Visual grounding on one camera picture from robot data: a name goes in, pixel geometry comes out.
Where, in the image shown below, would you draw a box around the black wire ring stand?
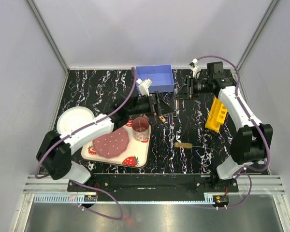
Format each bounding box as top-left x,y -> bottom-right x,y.
202,128 -> 220,148

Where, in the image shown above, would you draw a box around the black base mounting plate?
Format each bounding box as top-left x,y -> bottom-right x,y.
67,173 -> 240,194

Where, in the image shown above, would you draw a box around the white paper plate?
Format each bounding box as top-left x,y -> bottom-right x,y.
57,106 -> 95,134

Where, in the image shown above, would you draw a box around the right power connector box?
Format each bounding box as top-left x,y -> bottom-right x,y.
214,195 -> 229,205

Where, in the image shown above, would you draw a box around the blue plastic box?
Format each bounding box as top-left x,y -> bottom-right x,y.
136,64 -> 174,94

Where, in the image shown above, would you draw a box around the pink enamel mug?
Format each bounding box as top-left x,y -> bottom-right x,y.
131,116 -> 150,142

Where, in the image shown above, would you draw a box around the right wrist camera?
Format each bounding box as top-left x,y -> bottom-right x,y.
189,58 -> 202,79

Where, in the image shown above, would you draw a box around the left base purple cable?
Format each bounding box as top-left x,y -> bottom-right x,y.
72,182 -> 125,220

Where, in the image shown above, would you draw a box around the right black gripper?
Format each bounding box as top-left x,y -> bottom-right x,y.
173,75 -> 212,101

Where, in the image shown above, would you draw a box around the yellow test tube rack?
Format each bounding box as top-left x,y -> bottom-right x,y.
205,97 -> 228,132

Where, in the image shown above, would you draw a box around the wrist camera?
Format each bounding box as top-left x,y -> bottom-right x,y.
189,58 -> 202,79
136,78 -> 152,96

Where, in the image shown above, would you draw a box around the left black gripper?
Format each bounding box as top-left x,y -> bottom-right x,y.
127,91 -> 174,118

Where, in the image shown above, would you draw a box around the metal crucible tongs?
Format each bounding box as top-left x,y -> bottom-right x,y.
168,113 -> 176,150

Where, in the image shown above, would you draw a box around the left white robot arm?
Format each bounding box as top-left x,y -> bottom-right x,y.
36,92 -> 174,191

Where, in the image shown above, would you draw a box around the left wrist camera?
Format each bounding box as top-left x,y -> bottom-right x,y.
136,78 -> 152,96

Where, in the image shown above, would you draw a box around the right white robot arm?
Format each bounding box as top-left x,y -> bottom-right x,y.
175,59 -> 273,192

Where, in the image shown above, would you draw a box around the power connector box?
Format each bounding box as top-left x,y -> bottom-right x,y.
214,195 -> 229,205
84,194 -> 97,203

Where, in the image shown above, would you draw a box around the strawberry pattern tray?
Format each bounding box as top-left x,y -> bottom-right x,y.
81,120 -> 150,168

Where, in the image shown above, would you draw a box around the wooden test tube clamp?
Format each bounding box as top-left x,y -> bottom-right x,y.
159,116 -> 166,123

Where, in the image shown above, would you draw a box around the left power connector box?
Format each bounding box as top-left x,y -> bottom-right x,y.
84,194 -> 97,203

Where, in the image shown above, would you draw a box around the pink dotted plate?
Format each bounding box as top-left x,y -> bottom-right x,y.
92,127 -> 130,159

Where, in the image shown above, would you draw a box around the test tube brush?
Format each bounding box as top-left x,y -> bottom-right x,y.
173,142 -> 214,150

